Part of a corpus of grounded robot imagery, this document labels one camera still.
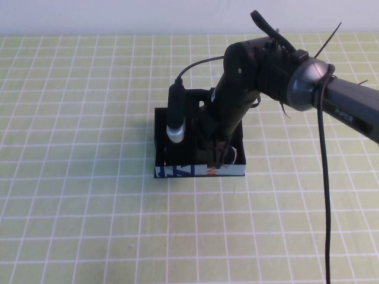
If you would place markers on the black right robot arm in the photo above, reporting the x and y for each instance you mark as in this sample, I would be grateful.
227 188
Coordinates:
340 100

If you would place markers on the short black zip tie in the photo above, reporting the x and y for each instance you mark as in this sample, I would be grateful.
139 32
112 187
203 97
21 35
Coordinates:
363 81

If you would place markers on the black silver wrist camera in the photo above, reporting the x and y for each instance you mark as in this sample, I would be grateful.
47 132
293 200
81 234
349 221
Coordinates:
176 118

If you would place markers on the green white-grid tablecloth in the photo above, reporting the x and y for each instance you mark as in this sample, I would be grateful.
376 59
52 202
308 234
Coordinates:
89 207

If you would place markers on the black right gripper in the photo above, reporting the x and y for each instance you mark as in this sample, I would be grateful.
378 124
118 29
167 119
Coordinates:
228 109

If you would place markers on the long black zip tie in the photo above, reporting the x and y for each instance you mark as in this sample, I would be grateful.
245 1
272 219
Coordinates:
330 38

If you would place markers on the black open cardboard box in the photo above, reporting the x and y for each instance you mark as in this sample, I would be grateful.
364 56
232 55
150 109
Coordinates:
177 171

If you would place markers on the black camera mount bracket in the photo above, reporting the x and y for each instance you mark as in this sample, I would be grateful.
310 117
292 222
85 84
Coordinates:
197 99

